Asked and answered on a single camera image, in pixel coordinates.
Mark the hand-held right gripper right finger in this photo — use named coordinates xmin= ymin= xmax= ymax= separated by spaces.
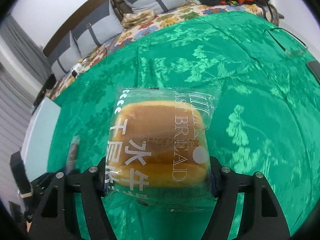
xmin=200 ymin=156 xmax=292 ymax=240

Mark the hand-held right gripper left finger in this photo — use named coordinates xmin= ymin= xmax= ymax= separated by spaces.
xmin=29 ymin=156 xmax=113 ymax=240

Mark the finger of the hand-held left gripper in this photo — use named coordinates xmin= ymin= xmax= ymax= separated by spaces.
xmin=31 ymin=172 xmax=57 ymax=193

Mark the small dark snack bar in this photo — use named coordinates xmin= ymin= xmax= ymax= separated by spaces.
xmin=66 ymin=136 xmax=81 ymax=176

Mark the bread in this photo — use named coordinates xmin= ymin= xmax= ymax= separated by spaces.
xmin=104 ymin=86 xmax=222 ymax=212

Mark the green floral blanket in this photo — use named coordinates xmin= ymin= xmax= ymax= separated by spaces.
xmin=21 ymin=11 xmax=320 ymax=240

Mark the white power strip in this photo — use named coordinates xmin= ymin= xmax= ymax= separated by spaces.
xmin=71 ymin=64 xmax=84 ymax=77

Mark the grey curtain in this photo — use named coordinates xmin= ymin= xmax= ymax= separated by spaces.
xmin=0 ymin=12 xmax=52 ymax=135

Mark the black flat device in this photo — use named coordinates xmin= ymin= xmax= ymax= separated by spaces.
xmin=307 ymin=61 xmax=320 ymax=82

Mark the beige folded blanket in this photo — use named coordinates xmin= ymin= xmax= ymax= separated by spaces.
xmin=122 ymin=9 xmax=157 ymax=28

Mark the floral bed sheet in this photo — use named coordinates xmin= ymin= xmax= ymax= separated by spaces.
xmin=49 ymin=4 xmax=278 ymax=100

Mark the black cable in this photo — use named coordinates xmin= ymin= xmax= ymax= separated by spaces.
xmin=265 ymin=29 xmax=309 ymax=55

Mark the black metal frame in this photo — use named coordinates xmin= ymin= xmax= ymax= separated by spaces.
xmin=257 ymin=0 xmax=285 ymax=22

